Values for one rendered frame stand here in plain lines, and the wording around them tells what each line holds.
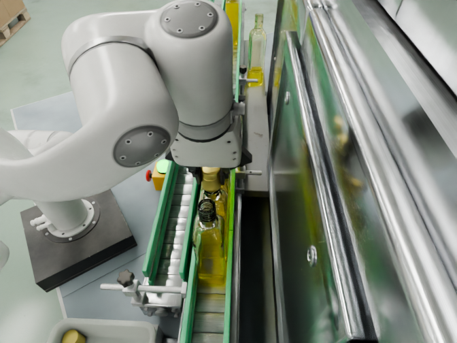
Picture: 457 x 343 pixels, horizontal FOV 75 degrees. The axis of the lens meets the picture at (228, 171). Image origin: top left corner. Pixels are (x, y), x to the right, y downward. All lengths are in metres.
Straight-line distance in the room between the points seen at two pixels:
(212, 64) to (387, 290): 0.21
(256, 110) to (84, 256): 0.72
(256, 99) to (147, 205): 0.56
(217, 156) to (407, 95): 0.26
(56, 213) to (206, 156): 0.54
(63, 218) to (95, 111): 0.67
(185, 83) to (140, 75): 0.05
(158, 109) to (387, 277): 0.18
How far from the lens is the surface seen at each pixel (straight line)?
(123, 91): 0.23
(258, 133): 1.01
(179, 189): 0.84
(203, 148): 0.39
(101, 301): 0.88
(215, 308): 0.68
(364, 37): 0.30
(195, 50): 0.26
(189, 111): 0.31
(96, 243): 0.89
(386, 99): 0.24
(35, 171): 0.25
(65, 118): 1.45
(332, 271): 0.25
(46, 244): 0.95
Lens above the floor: 1.53
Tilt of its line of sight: 48 degrees down
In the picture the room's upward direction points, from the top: straight up
